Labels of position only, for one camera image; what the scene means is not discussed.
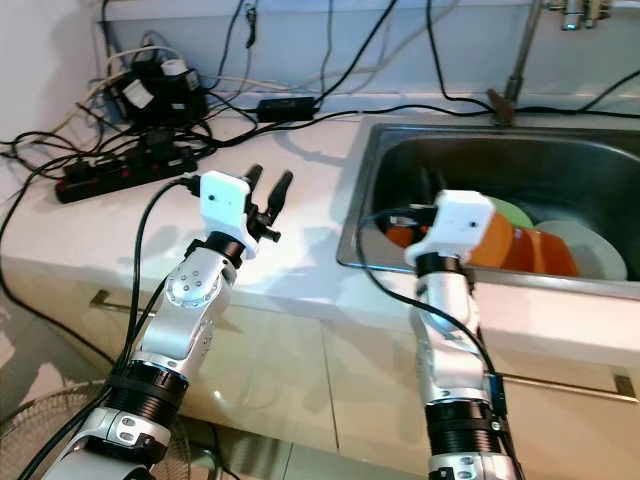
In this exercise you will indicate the orange plastic plate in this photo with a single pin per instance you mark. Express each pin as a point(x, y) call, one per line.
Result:
point(555, 260)

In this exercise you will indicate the black power adapter brick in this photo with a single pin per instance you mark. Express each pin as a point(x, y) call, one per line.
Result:
point(286, 108)

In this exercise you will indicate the stainless steel sink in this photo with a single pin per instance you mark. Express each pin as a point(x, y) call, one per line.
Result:
point(560, 165)

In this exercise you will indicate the black power strip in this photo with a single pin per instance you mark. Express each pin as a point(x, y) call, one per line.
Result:
point(120, 178)

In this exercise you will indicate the white kitchen base cabinet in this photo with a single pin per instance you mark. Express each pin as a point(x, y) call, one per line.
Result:
point(320, 390)

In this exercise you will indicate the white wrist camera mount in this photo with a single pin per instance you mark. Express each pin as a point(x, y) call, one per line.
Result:
point(460, 220)
point(225, 200)

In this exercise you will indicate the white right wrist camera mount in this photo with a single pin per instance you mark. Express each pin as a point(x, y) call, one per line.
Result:
point(460, 220)

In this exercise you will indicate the black charger with white label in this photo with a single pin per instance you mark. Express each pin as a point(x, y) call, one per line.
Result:
point(160, 95)

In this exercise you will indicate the metal sink faucet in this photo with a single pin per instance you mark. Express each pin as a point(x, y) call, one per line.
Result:
point(520, 60)

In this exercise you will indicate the white bowl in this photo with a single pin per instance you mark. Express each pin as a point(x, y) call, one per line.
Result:
point(590, 245)

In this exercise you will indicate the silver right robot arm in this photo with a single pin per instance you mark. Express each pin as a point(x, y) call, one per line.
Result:
point(450, 350)

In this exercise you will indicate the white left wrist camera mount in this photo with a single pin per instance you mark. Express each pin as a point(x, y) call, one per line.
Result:
point(225, 200)

